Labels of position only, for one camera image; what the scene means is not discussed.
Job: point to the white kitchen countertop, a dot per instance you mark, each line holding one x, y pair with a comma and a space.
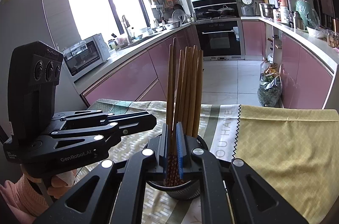
124, 53
304, 37

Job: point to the person's left hand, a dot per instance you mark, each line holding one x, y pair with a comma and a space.
57, 185

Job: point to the white canister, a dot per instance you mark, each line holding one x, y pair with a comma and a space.
284, 16

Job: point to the patterned patchwork tablecloth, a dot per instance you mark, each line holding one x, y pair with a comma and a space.
222, 120

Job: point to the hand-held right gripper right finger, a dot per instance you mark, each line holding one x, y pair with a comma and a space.
180, 150

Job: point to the clear plastic jug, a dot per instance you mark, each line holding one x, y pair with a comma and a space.
266, 67

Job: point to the black wok with lid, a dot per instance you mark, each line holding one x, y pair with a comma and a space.
225, 11

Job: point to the round steel pot lid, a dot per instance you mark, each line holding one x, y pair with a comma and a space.
178, 15

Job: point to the plastic bag of greens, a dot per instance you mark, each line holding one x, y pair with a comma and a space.
268, 91

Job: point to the black mesh utensil holder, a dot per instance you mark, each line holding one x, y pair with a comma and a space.
182, 191

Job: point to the pink kettle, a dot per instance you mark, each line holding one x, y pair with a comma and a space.
282, 0

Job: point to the kitchen window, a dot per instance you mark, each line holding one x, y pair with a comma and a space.
87, 7

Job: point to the steel thermos bottle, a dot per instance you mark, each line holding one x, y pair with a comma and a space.
298, 21

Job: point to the steel kitchen faucet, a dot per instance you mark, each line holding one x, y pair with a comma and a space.
129, 34

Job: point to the silver rice cooker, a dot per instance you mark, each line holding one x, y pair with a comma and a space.
247, 4

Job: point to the yellow cloth zigzag edge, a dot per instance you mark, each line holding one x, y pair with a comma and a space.
286, 147

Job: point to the clear glass container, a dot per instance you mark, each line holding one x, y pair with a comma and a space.
333, 40

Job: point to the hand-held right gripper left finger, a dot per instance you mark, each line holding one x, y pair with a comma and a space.
166, 150

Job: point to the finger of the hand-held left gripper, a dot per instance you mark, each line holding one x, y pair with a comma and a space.
124, 114
137, 122

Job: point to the pink base cabinets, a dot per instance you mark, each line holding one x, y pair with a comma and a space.
127, 73
302, 70

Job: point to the teal plastic bag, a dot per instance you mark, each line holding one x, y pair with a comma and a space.
306, 12

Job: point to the stainless steel pot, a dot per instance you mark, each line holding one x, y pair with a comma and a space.
267, 11

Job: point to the bundle of wooden chopsticks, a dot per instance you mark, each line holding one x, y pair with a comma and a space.
189, 86

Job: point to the grey refrigerator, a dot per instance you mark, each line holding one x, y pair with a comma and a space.
23, 22

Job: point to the white microwave oven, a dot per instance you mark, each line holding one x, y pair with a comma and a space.
84, 57

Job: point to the steel basin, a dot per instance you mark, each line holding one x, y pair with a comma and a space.
172, 26

